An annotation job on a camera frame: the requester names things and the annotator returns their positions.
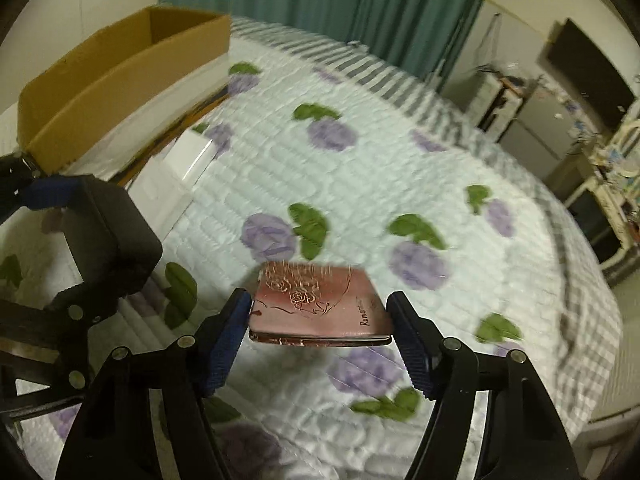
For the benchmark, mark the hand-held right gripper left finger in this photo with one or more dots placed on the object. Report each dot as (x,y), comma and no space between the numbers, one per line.
(227,340)

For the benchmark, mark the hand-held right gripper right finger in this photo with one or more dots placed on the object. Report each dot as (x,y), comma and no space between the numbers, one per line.
(412,350)

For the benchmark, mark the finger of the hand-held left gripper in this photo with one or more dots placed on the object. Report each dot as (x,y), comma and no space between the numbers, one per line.
(75,330)
(47,193)

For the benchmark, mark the small black box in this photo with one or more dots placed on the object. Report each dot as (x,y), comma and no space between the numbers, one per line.
(115,240)

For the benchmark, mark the pink rose-print tin box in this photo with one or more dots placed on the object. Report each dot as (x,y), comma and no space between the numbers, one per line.
(320,310)

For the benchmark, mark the open cardboard box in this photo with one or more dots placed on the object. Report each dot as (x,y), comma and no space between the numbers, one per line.
(100,80)

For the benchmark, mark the small white box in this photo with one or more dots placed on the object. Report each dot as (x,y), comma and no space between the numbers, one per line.
(172,175)

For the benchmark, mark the floral quilted blanket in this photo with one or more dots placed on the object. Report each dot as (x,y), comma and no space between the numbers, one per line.
(380,170)

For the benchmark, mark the cream shelf unit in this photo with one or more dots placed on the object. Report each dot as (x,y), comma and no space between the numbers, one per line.
(607,195)

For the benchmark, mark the grey cabinet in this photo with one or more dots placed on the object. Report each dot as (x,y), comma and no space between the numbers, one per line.
(532,127)

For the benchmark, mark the black television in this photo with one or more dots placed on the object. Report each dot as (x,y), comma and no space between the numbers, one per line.
(590,72)

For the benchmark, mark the teal curtain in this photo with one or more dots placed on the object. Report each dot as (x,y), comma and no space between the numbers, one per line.
(350,5)

